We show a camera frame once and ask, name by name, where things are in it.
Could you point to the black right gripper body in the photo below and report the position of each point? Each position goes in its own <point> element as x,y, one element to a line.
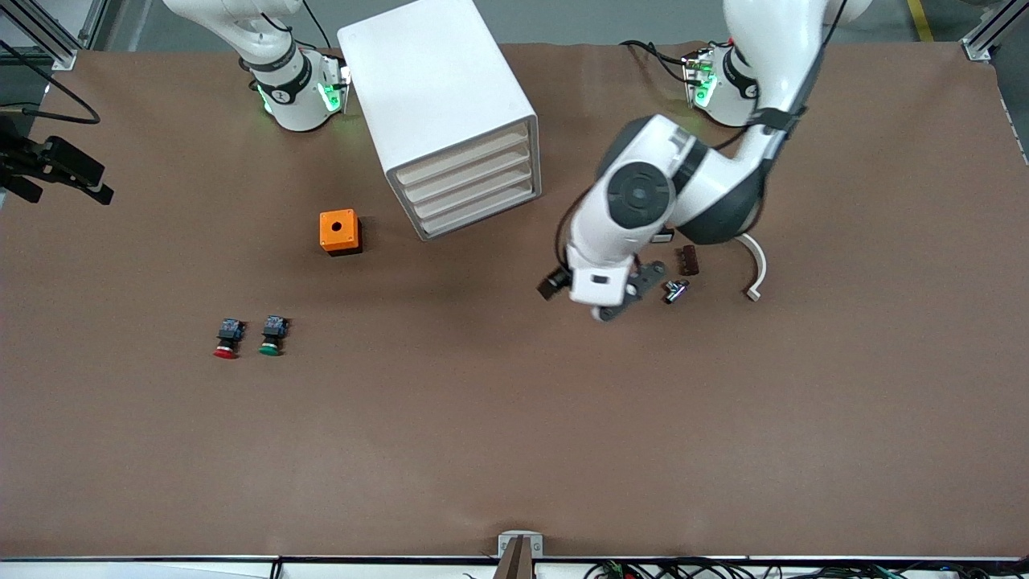
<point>24,158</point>

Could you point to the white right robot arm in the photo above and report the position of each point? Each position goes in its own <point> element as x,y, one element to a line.
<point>281,88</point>

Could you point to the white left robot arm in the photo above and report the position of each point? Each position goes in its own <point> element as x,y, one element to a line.
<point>643,193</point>

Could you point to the black white push button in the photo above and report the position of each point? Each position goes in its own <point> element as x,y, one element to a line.
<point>666,236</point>

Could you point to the red push button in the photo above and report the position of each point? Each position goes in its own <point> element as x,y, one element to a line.
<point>229,336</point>

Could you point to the green push button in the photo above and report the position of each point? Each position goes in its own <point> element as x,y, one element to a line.
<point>273,334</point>

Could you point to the brown terminal block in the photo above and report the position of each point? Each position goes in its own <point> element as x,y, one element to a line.
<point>689,260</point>

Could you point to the orange box with hole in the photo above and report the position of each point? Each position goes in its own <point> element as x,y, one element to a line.
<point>338,229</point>

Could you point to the aluminium frame profile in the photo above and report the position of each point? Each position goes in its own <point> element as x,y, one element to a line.
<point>56,44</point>
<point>989,32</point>

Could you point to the white curved bracket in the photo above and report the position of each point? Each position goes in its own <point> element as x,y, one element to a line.
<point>760,269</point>

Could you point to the metal base connector bracket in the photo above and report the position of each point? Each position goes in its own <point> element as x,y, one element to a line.
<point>696,76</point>
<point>338,80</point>

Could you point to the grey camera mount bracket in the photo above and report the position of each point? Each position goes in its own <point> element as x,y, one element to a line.
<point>519,548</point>

